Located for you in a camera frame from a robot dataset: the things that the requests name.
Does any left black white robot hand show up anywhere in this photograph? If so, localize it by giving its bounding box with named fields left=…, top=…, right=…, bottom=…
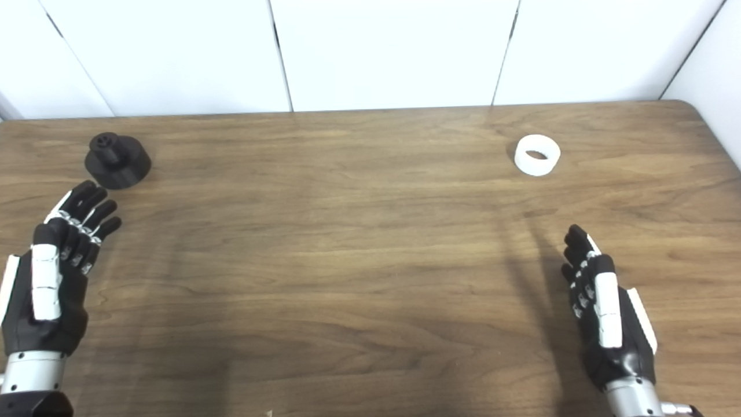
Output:
left=0, top=180, right=123, bottom=357

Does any round black stepped part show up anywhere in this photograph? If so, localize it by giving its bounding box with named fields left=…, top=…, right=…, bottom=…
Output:
left=85, top=133, right=152, bottom=190

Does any white plastic ring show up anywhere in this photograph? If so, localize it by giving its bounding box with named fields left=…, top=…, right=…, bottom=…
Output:
left=514, top=134, right=562, bottom=177

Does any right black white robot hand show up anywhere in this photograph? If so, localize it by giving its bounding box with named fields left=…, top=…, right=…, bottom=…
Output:
left=560, top=224, right=658, bottom=390

